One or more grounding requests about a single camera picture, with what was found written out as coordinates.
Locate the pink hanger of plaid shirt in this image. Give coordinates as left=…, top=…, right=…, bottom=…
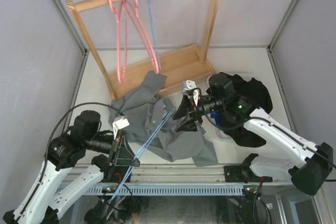
left=121, top=0, right=160, bottom=74

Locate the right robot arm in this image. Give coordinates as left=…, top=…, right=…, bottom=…
left=173, top=72, right=335, bottom=196

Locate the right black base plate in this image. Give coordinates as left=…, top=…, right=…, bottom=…
left=224, top=165, right=273, bottom=183

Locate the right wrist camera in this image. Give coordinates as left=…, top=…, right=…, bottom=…
left=181, top=80, right=201, bottom=106

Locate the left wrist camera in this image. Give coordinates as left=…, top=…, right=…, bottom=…
left=112, top=115, right=130, bottom=140

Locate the wooden clothes rack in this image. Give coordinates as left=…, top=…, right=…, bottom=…
left=66, top=0, right=220, bottom=99

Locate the grey shirt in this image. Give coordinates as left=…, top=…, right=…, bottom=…
left=109, top=71, right=218, bottom=167

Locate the black shirt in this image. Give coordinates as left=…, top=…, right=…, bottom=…
left=208, top=73, right=273, bottom=148

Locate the aluminium mounting rail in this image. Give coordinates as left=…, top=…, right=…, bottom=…
left=73, top=163, right=297, bottom=184

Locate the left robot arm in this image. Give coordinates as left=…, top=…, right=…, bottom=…
left=3, top=110, right=140, bottom=223

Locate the slotted grey cable duct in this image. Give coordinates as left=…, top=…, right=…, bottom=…
left=56, top=183, right=244, bottom=196

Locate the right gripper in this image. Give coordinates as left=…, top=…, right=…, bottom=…
left=172, top=93, right=225, bottom=132

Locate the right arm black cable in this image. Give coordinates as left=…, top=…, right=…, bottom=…
left=195, top=87, right=336, bottom=183

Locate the left camera black cable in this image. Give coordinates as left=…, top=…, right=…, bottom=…
left=43, top=102, right=124, bottom=183

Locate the light blue wire hanger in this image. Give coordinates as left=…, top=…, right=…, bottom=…
left=147, top=0, right=162, bottom=70
left=111, top=106, right=176, bottom=200

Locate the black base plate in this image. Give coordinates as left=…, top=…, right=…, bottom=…
left=224, top=165, right=273, bottom=183
left=111, top=166, right=131, bottom=183

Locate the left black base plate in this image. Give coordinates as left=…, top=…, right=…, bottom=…
left=111, top=166, right=131, bottom=183

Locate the blue plaid shirt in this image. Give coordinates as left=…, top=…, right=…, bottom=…
left=210, top=112, right=223, bottom=127

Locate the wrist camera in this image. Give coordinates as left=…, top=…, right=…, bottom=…
left=112, top=115, right=130, bottom=140
left=181, top=80, right=201, bottom=106

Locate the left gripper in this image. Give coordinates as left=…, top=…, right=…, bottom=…
left=85, top=129, right=140, bottom=166

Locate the white plastic basket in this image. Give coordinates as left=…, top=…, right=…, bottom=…
left=207, top=72, right=252, bottom=141

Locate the pink hanger of white shirt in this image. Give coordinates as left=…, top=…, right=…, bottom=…
left=108, top=0, right=128, bottom=84

